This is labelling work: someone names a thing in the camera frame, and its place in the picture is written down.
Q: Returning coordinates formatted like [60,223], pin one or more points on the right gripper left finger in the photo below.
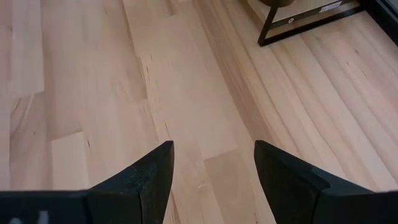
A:
[136,189]

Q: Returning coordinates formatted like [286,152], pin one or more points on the wooden shelf black frame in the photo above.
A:
[298,18]

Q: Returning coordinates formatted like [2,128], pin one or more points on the dark green speckled mug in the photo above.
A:
[276,2]

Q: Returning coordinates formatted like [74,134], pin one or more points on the black aluminium rig frame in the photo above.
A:
[384,15]

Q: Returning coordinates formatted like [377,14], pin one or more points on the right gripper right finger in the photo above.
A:
[289,186]

